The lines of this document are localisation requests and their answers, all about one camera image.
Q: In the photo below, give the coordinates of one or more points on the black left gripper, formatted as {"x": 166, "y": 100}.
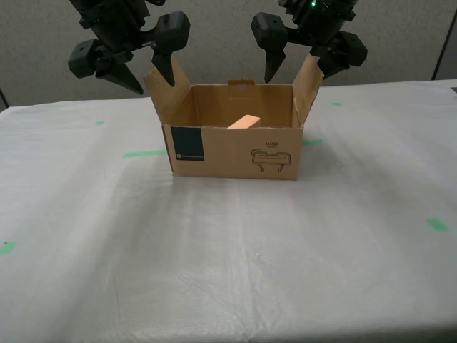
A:
{"x": 114, "y": 25}

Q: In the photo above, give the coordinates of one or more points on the white plastic table cover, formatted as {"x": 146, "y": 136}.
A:
{"x": 214, "y": 250}

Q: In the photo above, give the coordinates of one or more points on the brown cardboard box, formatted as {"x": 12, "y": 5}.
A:
{"x": 228, "y": 157}

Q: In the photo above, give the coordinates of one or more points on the light wooden block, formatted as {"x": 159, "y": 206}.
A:
{"x": 244, "y": 121}

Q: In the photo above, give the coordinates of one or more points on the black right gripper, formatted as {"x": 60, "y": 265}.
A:
{"x": 321, "y": 21}

